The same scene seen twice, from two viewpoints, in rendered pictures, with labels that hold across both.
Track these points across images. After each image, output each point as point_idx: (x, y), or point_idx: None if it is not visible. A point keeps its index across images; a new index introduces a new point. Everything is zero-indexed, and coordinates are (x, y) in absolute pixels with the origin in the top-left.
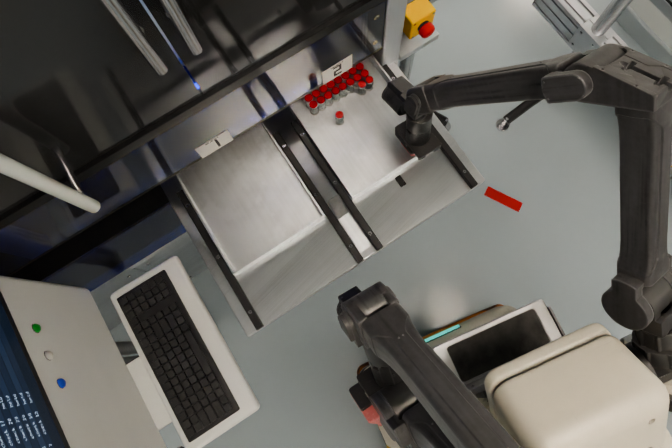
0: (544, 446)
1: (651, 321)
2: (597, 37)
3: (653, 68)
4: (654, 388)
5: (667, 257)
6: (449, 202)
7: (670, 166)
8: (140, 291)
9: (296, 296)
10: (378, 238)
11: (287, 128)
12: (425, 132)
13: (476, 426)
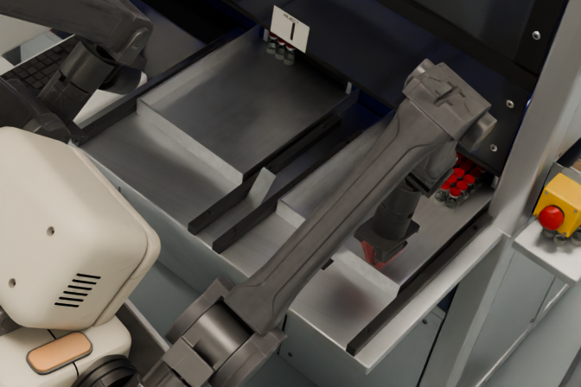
0: (5, 129)
1: (181, 335)
2: None
3: (462, 104)
4: (91, 218)
5: (271, 307)
6: (314, 326)
7: (371, 199)
8: None
9: (124, 173)
10: (231, 248)
11: (350, 133)
12: (387, 207)
13: None
